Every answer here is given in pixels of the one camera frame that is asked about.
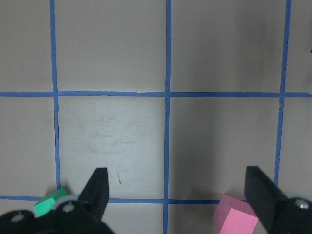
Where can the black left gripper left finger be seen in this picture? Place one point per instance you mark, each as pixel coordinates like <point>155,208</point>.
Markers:
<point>80,215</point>

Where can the pink foam cube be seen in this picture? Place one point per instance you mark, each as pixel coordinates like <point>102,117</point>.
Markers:
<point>234,216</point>

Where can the green foam cube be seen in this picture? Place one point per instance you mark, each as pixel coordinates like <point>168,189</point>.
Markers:
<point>44,205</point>

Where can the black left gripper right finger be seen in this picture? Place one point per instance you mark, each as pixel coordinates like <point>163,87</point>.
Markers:
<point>278,213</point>

